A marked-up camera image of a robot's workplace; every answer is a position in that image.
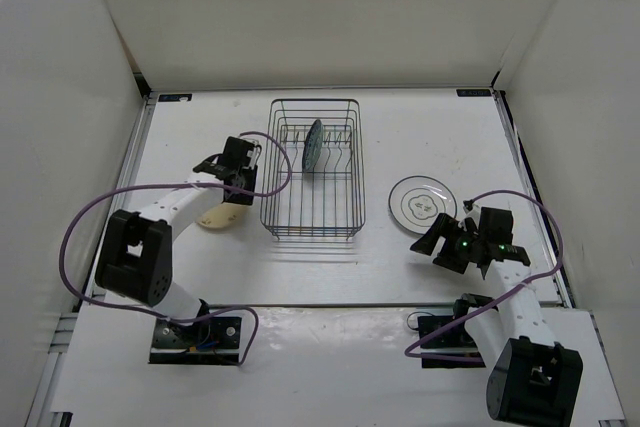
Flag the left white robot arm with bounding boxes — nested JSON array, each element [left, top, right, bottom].
[[95, 137, 261, 347]]

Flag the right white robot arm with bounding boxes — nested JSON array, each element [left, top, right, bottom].
[[410, 203, 583, 426]]

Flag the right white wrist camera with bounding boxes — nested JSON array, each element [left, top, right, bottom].
[[461, 200, 481, 233]]

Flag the white plate with dark rim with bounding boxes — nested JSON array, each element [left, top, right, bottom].
[[388, 175, 458, 235]]

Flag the wire dish rack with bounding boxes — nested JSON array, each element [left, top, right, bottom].
[[260, 98, 366, 240]]

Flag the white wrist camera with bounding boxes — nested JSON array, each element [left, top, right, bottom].
[[247, 141, 262, 169], [461, 200, 481, 233]]

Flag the beige plate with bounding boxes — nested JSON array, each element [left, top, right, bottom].
[[196, 202, 248, 230]]

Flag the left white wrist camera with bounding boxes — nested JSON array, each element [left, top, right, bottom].
[[247, 141, 262, 169]]

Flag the teal patterned plate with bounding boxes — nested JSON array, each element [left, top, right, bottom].
[[302, 119, 324, 173]]

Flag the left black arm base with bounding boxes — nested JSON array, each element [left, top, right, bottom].
[[148, 316, 242, 366]]

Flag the left aluminium frame rail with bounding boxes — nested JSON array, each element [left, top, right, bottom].
[[26, 93, 155, 426]]

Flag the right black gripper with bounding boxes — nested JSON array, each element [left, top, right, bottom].
[[410, 213, 484, 275]]

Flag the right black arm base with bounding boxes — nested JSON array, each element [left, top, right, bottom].
[[406, 293, 491, 369]]

